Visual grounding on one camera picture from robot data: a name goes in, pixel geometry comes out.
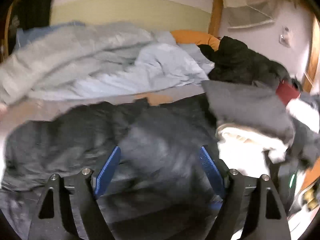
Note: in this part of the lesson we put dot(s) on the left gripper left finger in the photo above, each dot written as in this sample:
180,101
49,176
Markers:
53,217

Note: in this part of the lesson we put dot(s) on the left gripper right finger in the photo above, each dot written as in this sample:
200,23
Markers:
254,201

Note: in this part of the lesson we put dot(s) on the black puffer down jacket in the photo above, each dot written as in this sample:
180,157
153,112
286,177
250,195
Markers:
159,190

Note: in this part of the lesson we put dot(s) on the white pillow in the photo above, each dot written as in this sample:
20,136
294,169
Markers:
247,150

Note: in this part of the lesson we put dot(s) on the grey sweatshirt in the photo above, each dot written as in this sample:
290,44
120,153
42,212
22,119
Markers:
261,109

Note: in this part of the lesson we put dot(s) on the red book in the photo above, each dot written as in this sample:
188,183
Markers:
286,92

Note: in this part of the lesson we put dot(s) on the black fleece garment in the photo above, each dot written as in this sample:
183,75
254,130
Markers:
234,62

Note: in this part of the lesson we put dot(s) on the light blue duvet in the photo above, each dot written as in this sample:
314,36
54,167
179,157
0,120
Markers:
128,60

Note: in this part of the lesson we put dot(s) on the light grey fleece blanket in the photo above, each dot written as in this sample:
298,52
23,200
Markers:
27,66

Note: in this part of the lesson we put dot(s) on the orange pillow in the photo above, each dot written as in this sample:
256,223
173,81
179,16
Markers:
195,37

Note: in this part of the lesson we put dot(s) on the wooden bed frame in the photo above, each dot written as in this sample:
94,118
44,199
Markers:
215,19

